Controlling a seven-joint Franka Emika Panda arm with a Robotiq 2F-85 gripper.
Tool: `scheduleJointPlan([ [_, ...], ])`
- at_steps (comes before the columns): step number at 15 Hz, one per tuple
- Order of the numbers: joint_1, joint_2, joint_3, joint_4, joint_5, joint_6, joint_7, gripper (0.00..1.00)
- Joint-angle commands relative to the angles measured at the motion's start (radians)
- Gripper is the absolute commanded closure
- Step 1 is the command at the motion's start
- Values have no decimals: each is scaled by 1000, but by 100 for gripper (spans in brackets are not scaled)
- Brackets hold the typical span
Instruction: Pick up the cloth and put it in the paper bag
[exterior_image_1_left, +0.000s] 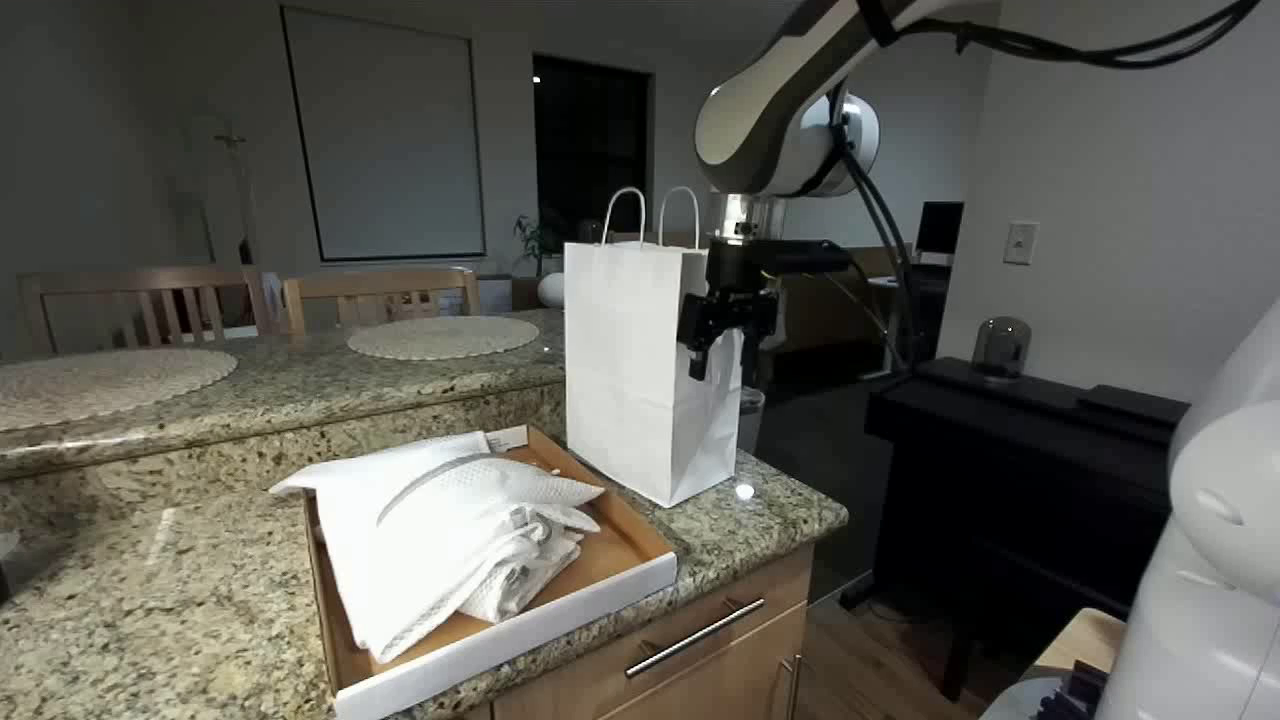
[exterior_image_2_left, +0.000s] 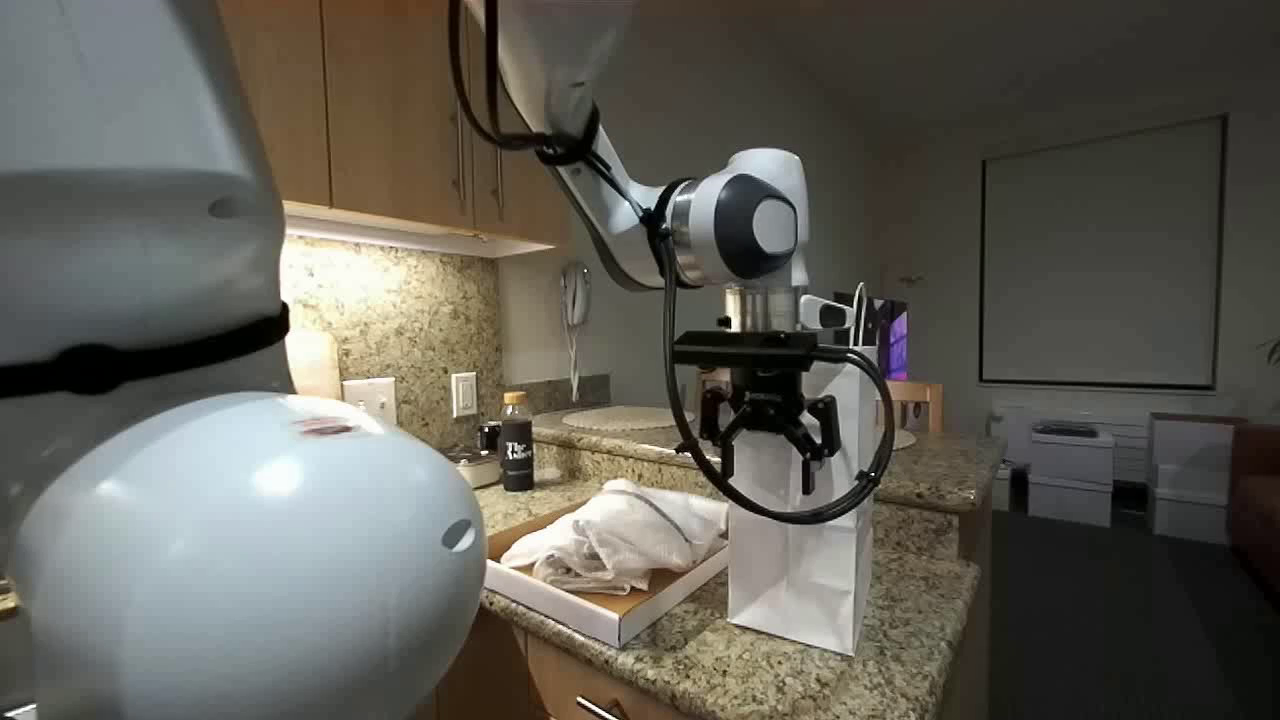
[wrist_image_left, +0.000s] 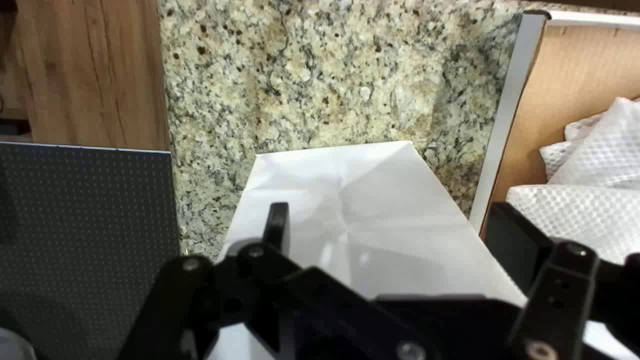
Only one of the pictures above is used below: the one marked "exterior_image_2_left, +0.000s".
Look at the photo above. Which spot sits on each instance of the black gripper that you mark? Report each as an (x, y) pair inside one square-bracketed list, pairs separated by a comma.
[(765, 395)]

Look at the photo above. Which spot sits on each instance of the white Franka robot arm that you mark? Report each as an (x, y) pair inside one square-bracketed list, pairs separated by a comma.
[(242, 563)]

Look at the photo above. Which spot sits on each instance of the white paper bag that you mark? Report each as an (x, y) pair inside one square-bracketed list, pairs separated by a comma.
[(803, 572)]

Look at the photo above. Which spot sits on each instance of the wooden dining chair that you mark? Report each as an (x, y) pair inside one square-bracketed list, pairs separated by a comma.
[(922, 407)]

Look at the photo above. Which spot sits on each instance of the wooden tray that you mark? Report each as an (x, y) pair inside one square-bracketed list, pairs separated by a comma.
[(602, 617)]

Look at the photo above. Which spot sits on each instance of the dark bottle with label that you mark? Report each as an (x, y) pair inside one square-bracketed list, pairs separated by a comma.
[(518, 460)]

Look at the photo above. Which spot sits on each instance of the small white dish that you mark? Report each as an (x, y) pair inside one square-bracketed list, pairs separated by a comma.
[(485, 472)]

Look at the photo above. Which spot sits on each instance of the white storage box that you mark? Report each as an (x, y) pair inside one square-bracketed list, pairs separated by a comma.
[(1192, 504), (1071, 504), (1071, 458), (1192, 442)]

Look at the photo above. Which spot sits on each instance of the wooden cabinet drawer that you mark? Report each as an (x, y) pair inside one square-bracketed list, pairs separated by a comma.
[(546, 673)]

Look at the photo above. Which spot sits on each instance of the white projector screen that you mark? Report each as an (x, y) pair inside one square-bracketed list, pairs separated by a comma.
[(1104, 252)]

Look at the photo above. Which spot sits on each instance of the white paper towel roll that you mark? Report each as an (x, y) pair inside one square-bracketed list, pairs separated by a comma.
[(312, 360)]

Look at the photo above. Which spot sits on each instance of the brown sofa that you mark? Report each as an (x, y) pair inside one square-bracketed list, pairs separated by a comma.
[(1256, 513)]

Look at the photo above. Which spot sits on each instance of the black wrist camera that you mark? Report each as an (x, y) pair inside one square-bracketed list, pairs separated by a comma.
[(746, 349)]

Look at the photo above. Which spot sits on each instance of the white wall phone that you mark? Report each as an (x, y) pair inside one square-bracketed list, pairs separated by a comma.
[(572, 301)]

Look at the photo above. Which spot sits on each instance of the white wall outlet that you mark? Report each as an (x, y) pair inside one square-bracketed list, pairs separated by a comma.
[(462, 395)]

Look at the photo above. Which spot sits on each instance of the white switch plate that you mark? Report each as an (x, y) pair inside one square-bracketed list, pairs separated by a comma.
[(370, 401)]

